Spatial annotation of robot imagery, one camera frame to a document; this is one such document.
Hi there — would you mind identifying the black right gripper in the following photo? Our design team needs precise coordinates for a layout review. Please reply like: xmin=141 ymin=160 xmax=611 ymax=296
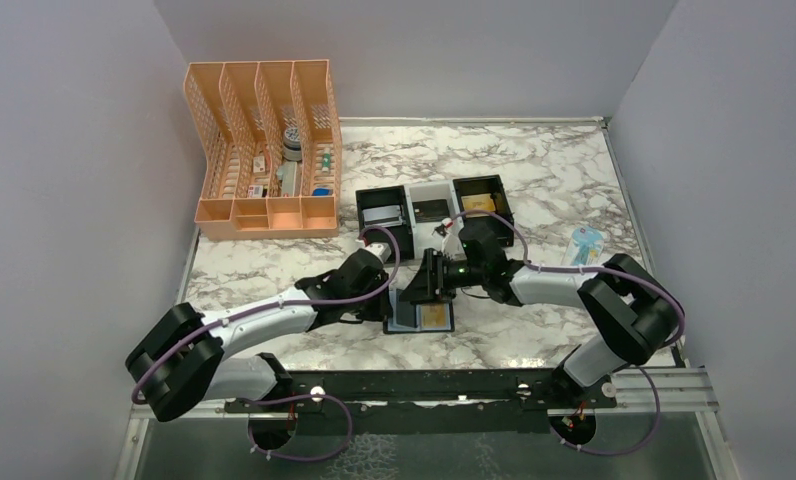
xmin=399 ymin=248 xmax=486 ymax=305

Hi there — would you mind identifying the black leather card holder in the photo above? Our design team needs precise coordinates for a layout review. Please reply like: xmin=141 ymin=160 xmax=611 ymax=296
xmin=383 ymin=289 xmax=455 ymax=334

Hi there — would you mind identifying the black card back side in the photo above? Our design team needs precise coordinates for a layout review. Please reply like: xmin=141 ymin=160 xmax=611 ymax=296
xmin=413 ymin=199 xmax=451 ymax=223

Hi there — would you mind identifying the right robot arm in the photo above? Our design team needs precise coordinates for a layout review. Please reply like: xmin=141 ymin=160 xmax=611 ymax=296
xmin=398 ymin=225 xmax=685 ymax=407

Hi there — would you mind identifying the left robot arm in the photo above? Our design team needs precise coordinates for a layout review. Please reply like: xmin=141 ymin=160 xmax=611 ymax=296
xmin=125 ymin=243 xmax=394 ymax=421

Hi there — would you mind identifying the white middle card bin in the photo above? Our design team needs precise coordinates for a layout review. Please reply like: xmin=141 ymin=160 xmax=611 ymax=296
xmin=404 ymin=180 xmax=465 ymax=259

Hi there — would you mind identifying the silver card in left bin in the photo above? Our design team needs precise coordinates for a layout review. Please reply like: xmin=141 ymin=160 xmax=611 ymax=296
xmin=362 ymin=205 xmax=404 ymax=228

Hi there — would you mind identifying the black left card bin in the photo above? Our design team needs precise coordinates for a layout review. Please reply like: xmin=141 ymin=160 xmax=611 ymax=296
xmin=355 ymin=186 xmax=415 ymax=261

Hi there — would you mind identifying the black card bin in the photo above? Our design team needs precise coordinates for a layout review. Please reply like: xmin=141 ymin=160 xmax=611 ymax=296
xmin=355 ymin=186 xmax=415 ymax=261
xmin=453 ymin=175 xmax=515 ymax=247

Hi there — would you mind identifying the gold credit card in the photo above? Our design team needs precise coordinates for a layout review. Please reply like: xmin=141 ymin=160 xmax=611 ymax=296
xmin=461 ymin=193 xmax=497 ymax=212

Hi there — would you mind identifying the black right card bin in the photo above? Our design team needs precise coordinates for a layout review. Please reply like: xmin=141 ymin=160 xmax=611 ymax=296
xmin=453 ymin=175 xmax=515 ymax=247

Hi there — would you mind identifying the grey flat box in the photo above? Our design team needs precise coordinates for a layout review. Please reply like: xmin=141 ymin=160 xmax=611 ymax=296
xmin=278 ymin=161 xmax=301 ymax=197

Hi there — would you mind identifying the red white small box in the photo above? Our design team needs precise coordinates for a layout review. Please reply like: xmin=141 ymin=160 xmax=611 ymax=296
xmin=247 ymin=184 xmax=266 ymax=199

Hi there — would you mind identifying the blue nail clipper package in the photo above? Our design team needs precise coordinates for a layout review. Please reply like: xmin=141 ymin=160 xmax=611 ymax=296
xmin=562 ymin=225 xmax=605 ymax=266

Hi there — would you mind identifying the peach plastic file organizer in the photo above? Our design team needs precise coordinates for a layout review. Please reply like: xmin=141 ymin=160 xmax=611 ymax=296
xmin=183 ymin=59 xmax=343 ymax=241

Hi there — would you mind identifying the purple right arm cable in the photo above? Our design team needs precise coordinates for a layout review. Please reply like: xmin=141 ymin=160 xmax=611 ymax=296
xmin=434 ymin=209 xmax=687 ymax=458

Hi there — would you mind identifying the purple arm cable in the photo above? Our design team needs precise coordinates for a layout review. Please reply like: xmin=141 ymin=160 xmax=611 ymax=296
xmin=434 ymin=209 xmax=687 ymax=458
xmin=130 ymin=225 xmax=403 ymax=463

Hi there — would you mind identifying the black mounting rail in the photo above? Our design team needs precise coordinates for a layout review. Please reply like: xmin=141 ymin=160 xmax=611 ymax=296
xmin=224 ymin=368 xmax=617 ymax=435

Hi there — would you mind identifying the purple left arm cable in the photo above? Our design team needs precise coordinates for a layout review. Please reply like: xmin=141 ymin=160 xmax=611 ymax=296
xmin=130 ymin=225 xmax=403 ymax=463

